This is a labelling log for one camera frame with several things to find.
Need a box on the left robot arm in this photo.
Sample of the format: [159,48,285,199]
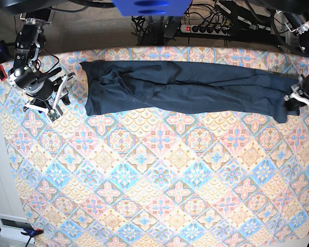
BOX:
[245,1,309,111]

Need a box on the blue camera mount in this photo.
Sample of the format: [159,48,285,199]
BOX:
[112,0,192,17]

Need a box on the dark blue t-shirt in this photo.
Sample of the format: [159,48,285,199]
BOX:
[81,60,299,123]

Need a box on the colourful patterned tablecloth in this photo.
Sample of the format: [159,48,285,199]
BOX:
[0,47,309,246]

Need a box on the white power strip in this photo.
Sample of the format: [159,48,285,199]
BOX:
[180,24,229,36]

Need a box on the blue clamp front left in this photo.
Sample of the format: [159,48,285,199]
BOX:
[0,227,44,239]

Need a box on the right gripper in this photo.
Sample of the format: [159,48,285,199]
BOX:
[24,73,76,121]

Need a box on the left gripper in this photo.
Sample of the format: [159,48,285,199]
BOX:
[284,75,309,113]

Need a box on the blue clamp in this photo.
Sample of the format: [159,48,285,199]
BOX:
[0,40,10,81]
[0,227,44,239]

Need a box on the blue clamp back left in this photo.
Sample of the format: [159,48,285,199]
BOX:
[0,40,10,81]

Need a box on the white wall outlet box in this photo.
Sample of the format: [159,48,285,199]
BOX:
[0,214,32,243]

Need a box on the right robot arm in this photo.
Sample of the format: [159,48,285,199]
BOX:
[0,1,75,121]

